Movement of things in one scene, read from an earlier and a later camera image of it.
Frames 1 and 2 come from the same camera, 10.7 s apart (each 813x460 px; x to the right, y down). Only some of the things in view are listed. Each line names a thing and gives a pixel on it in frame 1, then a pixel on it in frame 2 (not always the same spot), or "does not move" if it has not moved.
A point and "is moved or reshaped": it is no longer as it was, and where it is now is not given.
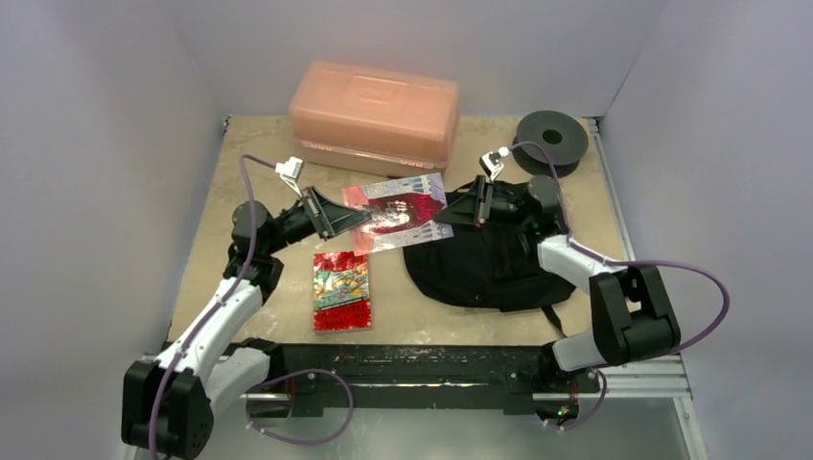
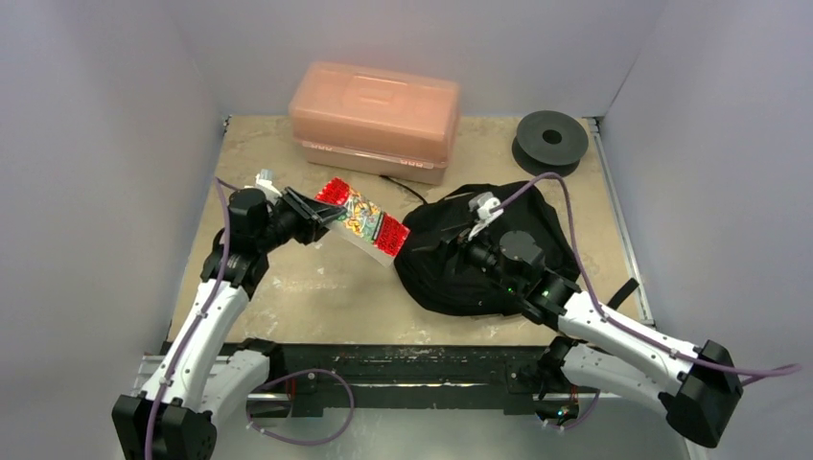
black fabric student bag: (495, 266) is moved or reshaped
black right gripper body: (479, 201) → (470, 246)
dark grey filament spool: (563, 137) does not move
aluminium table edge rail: (614, 191) does not move
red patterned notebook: (341, 293) → (376, 235)
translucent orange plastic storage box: (372, 122) does not move
